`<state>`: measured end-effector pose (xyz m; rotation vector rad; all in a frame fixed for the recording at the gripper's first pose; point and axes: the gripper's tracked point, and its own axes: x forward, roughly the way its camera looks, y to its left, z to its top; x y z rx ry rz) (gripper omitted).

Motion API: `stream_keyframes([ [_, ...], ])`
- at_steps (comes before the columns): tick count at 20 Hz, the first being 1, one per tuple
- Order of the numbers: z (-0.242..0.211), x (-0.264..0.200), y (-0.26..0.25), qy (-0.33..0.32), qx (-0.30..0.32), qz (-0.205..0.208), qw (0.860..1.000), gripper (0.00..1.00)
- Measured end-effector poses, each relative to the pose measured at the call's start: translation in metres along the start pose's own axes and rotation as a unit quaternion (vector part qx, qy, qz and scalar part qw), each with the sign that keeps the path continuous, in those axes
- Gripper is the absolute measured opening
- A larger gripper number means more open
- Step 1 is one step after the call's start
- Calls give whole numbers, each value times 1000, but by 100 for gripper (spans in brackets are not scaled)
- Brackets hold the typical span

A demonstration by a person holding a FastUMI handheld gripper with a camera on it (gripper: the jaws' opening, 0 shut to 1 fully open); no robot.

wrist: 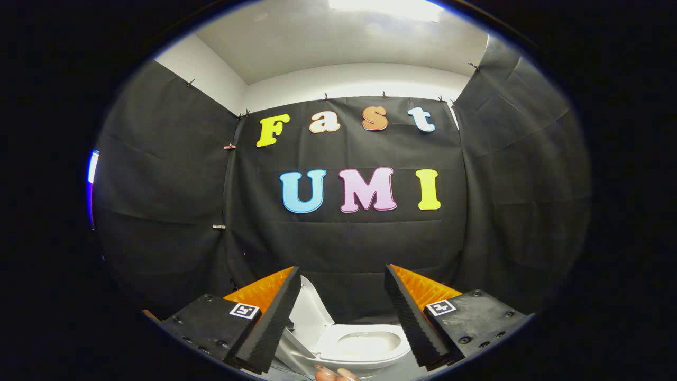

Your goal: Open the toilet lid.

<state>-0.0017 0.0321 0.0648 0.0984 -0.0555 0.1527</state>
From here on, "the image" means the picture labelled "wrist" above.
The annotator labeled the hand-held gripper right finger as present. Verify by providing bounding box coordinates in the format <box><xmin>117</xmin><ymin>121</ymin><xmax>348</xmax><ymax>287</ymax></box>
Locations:
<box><xmin>384</xmin><ymin>264</ymin><xmax>535</xmax><ymax>370</ymax></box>

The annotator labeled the black backdrop cloth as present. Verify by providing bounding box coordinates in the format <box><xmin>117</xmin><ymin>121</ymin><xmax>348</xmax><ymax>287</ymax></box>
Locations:
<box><xmin>93</xmin><ymin>34</ymin><xmax>592</xmax><ymax>324</ymax></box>

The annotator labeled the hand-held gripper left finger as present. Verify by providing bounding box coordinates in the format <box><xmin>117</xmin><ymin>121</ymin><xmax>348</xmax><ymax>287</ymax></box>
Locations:
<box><xmin>143</xmin><ymin>266</ymin><xmax>302</xmax><ymax>375</ymax></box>

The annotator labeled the white toilet seat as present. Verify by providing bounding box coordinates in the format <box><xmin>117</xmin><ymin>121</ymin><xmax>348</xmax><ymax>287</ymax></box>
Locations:
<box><xmin>312</xmin><ymin>324</ymin><xmax>411</xmax><ymax>366</ymax></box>

